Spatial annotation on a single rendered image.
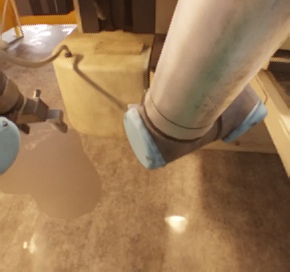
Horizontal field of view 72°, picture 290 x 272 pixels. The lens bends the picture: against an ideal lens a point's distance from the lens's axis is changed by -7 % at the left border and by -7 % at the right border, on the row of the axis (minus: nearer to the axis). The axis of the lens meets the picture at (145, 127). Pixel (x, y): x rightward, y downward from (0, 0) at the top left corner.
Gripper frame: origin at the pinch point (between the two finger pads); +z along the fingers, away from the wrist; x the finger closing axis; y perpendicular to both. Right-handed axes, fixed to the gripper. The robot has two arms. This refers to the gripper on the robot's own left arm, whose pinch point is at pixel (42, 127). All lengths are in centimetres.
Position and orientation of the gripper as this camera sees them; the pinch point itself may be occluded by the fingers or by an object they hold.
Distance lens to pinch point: 70.1
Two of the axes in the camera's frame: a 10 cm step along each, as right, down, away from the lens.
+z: 1.3, 4.0, 9.1
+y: 0.2, -9.1, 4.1
